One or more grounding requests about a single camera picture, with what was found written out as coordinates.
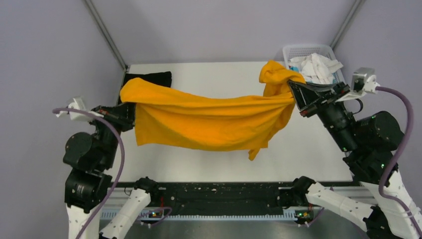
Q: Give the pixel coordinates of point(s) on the white plastic basket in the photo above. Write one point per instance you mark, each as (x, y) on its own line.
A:
(300, 50)

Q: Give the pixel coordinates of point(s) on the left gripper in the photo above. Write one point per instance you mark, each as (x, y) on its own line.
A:
(124, 113)

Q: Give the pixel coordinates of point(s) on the light blue t-shirt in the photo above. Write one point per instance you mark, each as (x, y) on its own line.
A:
(293, 68)

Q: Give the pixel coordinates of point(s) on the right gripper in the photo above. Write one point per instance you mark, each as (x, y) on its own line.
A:
(303, 93)

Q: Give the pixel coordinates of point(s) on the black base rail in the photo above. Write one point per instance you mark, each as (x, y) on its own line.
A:
(223, 199)

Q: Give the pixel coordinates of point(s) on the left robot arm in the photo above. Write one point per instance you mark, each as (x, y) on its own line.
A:
(88, 187)

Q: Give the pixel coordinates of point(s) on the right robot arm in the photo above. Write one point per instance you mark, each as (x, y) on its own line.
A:
(372, 146)

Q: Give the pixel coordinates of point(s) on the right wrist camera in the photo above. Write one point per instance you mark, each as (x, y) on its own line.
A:
(364, 81)

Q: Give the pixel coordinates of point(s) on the folded black t-shirt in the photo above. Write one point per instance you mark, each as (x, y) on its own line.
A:
(158, 77)

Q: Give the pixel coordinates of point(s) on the orange t-shirt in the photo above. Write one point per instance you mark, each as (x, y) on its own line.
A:
(171, 117)

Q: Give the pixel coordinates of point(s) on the white t-shirt in basket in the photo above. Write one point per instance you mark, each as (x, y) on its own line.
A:
(316, 68)

